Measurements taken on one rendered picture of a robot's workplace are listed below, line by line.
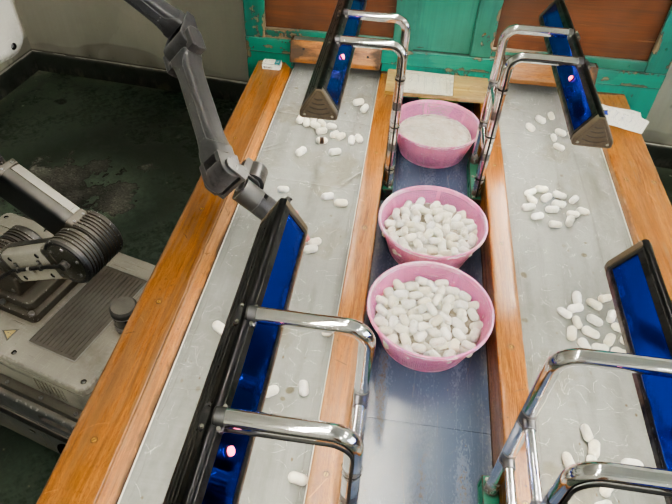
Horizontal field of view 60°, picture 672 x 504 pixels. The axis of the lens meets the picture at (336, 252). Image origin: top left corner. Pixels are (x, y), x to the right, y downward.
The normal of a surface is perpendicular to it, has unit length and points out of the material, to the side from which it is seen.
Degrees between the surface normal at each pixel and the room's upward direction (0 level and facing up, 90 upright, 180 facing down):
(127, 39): 90
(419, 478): 0
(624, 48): 90
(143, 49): 90
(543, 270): 0
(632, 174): 0
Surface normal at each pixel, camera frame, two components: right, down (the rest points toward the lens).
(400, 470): 0.04, -0.71
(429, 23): -0.14, 0.69
